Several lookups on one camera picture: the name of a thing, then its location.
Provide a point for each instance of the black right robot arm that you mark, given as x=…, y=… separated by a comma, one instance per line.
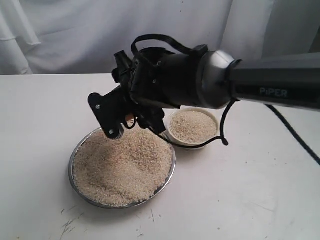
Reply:
x=292, y=81

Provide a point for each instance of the white backdrop curtain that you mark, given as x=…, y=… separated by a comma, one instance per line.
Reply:
x=82, y=36

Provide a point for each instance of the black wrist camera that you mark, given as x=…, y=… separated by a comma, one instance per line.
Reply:
x=125, y=69

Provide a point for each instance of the beige grain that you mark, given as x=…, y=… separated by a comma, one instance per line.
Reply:
x=124, y=171

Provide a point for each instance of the brown wooden cup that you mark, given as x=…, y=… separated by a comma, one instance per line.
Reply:
x=129, y=117

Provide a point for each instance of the rice in cream bowl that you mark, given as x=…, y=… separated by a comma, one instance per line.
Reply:
x=192, y=127

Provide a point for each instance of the small cream bowl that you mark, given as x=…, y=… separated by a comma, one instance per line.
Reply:
x=190, y=146

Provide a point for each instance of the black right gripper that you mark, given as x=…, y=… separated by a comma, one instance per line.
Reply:
x=162, y=80

